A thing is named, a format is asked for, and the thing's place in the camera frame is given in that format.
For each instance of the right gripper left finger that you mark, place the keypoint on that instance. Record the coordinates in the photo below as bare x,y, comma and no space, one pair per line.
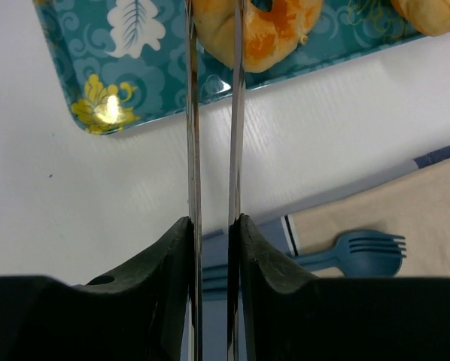
135,311

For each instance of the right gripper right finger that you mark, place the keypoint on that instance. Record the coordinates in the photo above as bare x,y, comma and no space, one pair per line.
291,314

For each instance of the metal tongs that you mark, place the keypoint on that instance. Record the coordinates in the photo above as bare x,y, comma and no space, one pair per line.
219,173

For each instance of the twisted orange glazed bread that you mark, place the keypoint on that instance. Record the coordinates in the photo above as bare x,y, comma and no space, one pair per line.
268,36

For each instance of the blue plastic chopstick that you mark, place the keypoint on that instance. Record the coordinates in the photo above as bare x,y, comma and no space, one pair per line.
215,283

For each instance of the blue plastic spork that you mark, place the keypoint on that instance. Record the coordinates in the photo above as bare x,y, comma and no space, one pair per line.
362,253

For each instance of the blue beige placemat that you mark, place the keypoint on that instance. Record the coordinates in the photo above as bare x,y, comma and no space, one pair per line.
416,206

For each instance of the teal floral tray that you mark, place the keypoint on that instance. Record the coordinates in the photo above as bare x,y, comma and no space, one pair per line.
122,63

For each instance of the tan turnover pastry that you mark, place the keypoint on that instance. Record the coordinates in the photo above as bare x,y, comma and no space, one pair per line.
429,17

